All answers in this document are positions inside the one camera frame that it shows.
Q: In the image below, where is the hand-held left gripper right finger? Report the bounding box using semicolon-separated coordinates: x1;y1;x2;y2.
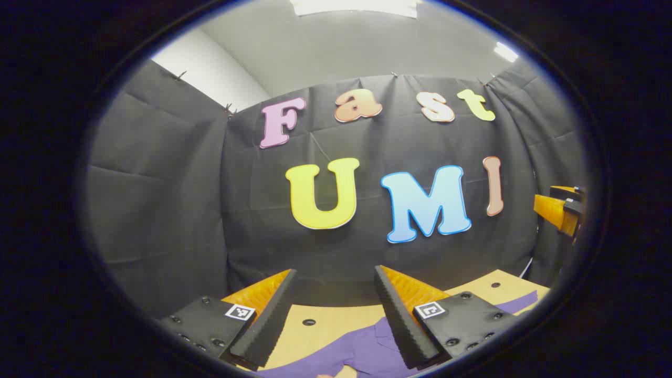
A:
374;265;518;371

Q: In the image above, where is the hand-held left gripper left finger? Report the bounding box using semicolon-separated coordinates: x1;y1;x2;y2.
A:
157;269;297;371

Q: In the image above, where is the purple knitted cardigan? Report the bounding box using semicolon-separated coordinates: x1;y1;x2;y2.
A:
257;290;539;378

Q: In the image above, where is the black backdrop cloth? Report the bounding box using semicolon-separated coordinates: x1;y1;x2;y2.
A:
87;58;589;318

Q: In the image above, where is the ceiling light panel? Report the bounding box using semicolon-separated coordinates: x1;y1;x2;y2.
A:
290;0;421;19
493;42;519;62

